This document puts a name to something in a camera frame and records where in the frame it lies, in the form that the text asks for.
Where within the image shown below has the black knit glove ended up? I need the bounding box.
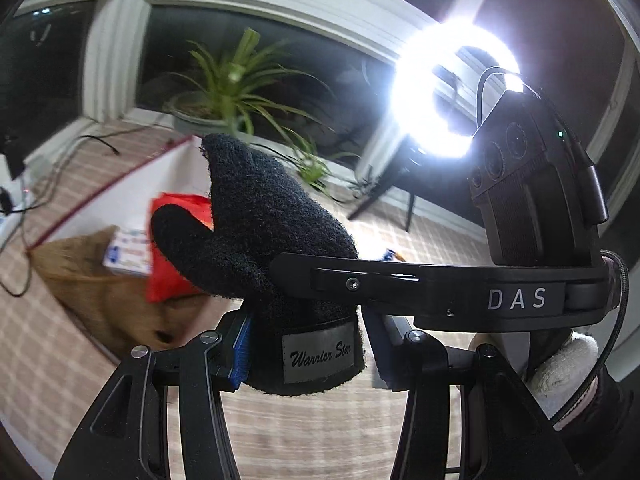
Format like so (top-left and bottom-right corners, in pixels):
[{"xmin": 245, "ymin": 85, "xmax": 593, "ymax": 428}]
[{"xmin": 150, "ymin": 134, "xmax": 364, "ymax": 396}]

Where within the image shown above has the brown knitted hat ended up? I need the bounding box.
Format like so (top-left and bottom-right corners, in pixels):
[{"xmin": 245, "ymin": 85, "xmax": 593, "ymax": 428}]
[{"xmin": 29, "ymin": 226, "xmax": 240, "ymax": 359}]

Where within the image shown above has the red fabric pouch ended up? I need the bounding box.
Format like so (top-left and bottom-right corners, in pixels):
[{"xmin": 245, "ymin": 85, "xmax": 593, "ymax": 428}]
[{"xmin": 145, "ymin": 192, "xmax": 214, "ymax": 305}]

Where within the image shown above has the white gloved hand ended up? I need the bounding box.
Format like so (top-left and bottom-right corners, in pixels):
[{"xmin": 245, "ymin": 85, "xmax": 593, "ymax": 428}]
[{"xmin": 470, "ymin": 329, "xmax": 601, "ymax": 416}]

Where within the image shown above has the plaid table cloth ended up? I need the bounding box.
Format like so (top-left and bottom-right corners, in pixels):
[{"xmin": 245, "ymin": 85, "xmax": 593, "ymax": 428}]
[{"xmin": 1, "ymin": 128, "xmax": 406, "ymax": 479}]

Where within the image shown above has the starry white card box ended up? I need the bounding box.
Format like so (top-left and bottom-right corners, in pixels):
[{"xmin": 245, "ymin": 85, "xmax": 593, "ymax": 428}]
[{"xmin": 103, "ymin": 228, "xmax": 152, "ymax": 276}]

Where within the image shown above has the potted spider plant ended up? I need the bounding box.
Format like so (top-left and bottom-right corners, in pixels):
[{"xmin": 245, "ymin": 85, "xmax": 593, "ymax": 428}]
[{"xmin": 163, "ymin": 27, "xmax": 335, "ymax": 196}]

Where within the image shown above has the black camera cable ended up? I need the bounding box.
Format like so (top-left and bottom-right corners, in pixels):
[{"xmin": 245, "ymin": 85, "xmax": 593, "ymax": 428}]
[{"xmin": 474, "ymin": 65, "xmax": 629, "ymax": 428}]

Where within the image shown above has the ring light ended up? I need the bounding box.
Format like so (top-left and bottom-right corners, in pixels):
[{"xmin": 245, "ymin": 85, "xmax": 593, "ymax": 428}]
[{"xmin": 390, "ymin": 18, "xmax": 524, "ymax": 159}]

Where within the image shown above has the black power cable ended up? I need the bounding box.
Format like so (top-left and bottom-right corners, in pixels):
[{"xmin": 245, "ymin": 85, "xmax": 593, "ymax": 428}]
[{"xmin": 0, "ymin": 121, "xmax": 172, "ymax": 298}]

